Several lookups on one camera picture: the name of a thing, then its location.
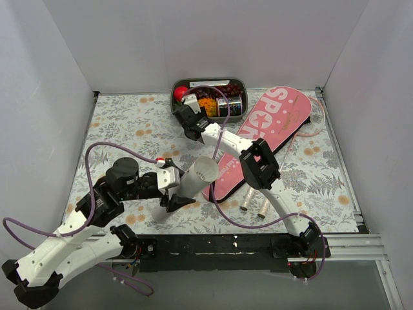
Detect floral table mat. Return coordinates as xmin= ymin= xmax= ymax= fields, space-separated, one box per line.
xmin=66 ymin=94 xmax=358 ymax=234

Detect dark red grapes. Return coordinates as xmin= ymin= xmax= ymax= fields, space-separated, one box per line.
xmin=194 ymin=83 xmax=245 ymax=99

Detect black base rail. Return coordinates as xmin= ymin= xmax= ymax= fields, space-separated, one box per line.
xmin=136 ymin=233 xmax=330 ymax=273

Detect pink racket cover bag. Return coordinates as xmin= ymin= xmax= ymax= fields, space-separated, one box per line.
xmin=214 ymin=87 xmax=312 ymax=203

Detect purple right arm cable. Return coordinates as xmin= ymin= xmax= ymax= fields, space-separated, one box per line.
xmin=186 ymin=85 xmax=327 ymax=281

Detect right badminton racket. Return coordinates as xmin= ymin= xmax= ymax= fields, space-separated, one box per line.
xmin=257 ymin=136 xmax=296 ymax=219

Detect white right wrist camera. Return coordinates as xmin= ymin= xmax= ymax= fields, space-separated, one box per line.
xmin=181 ymin=94 xmax=201 ymax=114

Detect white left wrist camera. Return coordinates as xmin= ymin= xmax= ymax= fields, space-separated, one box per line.
xmin=156 ymin=158 xmax=180 ymax=191

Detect orange flower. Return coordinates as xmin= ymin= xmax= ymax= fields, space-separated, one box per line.
xmin=198 ymin=98 xmax=217 ymax=118

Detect white shuttlecock tube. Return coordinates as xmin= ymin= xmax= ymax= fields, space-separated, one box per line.
xmin=151 ymin=156 xmax=219 ymax=223

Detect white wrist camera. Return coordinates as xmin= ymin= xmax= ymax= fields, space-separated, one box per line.
xmin=181 ymin=94 xmax=201 ymax=114
xmin=156 ymin=158 xmax=180 ymax=191

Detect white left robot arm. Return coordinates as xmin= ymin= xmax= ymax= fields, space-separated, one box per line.
xmin=1 ymin=158 xmax=196 ymax=309

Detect grey plastic tray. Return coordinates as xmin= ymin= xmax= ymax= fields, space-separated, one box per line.
xmin=170 ymin=77 xmax=248 ymax=124

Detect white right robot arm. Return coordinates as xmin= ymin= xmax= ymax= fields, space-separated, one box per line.
xmin=173 ymin=105 xmax=327 ymax=258

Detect red apple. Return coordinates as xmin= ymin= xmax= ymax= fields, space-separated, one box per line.
xmin=173 ymin=86 xmax=188 ymax=102

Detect white label strip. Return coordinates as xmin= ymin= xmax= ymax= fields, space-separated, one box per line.
xmin=189 ymin=79 xmax=230 ymax=88

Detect shiny patterned can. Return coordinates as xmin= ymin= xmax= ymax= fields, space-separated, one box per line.
xmin=216 ymin=96 xmax=243 ymax=117

